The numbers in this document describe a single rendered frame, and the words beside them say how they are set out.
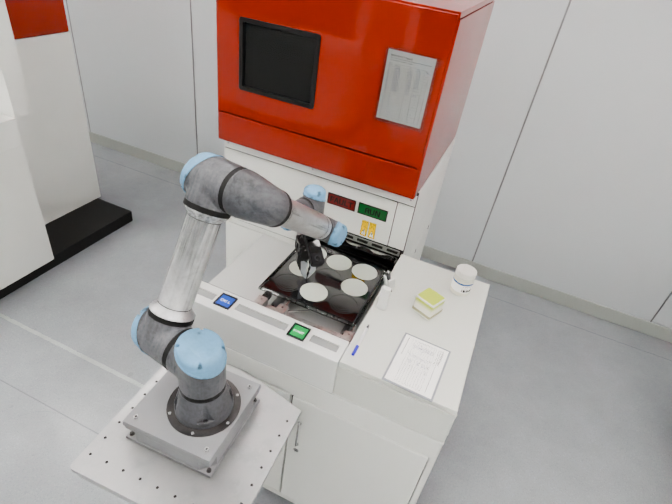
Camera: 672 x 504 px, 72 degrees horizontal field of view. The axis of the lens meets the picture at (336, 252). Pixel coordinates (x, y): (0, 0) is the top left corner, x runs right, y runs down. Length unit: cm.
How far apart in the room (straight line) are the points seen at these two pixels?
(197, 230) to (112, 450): 61
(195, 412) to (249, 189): 57
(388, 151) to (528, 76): 157
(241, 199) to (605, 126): 243
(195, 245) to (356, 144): 73
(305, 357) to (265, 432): 23
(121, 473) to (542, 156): 271
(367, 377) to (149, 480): 61
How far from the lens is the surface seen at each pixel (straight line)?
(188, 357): 114
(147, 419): 134
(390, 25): 152
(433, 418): 139
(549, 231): 335
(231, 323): 148
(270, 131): 178
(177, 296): 119
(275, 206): 107
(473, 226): 339
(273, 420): 140
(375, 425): 149
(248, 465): 133
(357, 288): 170
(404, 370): 138
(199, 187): 111
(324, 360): 138
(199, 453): 126
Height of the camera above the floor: 198
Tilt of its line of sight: 35 degrees down
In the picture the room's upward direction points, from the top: 9 degrees clockwise
